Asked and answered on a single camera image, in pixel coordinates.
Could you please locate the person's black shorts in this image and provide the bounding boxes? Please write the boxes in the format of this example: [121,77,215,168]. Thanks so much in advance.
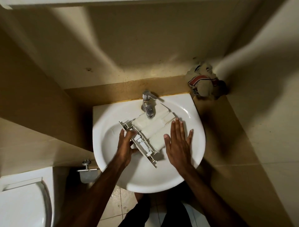
[118,194,204,227]

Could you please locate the person's right hand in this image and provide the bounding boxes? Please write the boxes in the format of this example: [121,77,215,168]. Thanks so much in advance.
[163,118,194,175]

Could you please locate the beige striped rag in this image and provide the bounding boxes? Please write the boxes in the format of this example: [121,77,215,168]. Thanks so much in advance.
[186,61,228,98]

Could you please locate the white ceramic sink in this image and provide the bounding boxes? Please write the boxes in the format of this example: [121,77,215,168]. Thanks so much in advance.
[92,92,206,194]

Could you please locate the white detergent drawer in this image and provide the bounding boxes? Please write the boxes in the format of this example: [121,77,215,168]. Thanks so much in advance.
[118,103,176,169]

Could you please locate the white mirror cabinet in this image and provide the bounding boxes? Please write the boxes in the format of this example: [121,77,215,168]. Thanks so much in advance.
[0,0,168,10]

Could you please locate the person's right forearm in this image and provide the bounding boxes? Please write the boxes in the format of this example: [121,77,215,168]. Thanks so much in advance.
[178,167,248,227]

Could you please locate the person's left hand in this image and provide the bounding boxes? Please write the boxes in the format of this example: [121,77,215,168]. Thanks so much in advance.
[115,129,139,168]

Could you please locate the metal toilet paper holder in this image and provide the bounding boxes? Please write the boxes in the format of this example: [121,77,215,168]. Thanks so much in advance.
[77,160,100,185]

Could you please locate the white toilet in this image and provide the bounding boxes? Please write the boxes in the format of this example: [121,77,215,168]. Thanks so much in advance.
[0,166,68,227]

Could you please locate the chrome faucet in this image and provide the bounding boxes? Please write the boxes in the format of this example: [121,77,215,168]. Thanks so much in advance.
[141,90,158,119]

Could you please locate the person's left forearm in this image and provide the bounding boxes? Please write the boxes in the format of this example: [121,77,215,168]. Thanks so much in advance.
[56,160,126,227]

